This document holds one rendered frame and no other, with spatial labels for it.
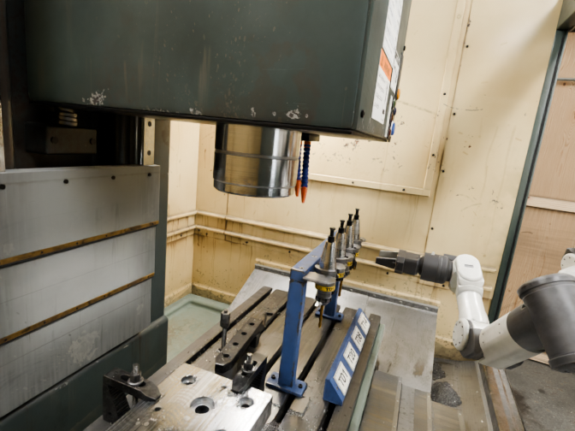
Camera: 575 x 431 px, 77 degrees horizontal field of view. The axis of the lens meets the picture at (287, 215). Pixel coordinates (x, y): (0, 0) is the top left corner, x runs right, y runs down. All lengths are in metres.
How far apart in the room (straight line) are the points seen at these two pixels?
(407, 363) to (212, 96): 1.27
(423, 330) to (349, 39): 1.35
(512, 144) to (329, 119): 1.21
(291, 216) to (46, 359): 1.15
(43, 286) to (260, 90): 0.65
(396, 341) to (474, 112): 0.96
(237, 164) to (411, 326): 1.24
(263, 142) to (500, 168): 1.19
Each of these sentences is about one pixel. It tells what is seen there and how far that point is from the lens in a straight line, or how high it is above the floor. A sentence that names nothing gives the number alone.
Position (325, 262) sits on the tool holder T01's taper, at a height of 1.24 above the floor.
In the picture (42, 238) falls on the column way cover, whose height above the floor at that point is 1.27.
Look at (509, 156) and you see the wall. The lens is 1.66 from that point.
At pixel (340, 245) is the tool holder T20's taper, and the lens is 1.01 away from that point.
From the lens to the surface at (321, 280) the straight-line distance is 0.87.
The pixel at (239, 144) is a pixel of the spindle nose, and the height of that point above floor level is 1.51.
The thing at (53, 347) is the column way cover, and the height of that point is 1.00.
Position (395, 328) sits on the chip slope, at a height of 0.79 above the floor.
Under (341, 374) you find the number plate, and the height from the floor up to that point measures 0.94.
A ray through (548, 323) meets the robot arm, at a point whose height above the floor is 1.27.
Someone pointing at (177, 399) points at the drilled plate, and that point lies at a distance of 0.86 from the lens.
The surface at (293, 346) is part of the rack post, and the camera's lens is 0.97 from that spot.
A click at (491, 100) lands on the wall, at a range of 1.66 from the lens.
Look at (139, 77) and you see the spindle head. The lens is 0.70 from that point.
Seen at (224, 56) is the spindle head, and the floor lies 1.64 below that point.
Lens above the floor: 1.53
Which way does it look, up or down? 12 degrees down
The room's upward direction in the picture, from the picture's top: 6 degrees clockwise
